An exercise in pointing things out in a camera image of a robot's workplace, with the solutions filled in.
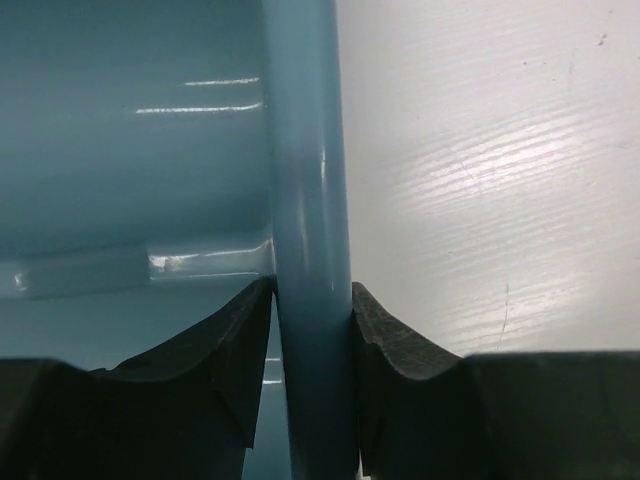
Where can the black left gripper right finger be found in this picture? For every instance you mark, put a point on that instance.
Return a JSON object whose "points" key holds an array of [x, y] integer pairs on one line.
{"points": [[425, 413]]}

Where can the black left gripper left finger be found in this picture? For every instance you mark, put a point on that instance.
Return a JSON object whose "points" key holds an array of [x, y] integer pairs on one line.
{"points": [[185, 409]]}

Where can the teal plastic compartment tray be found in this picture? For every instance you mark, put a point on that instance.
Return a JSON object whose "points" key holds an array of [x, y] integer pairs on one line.
{"points": [[157, 157]]}

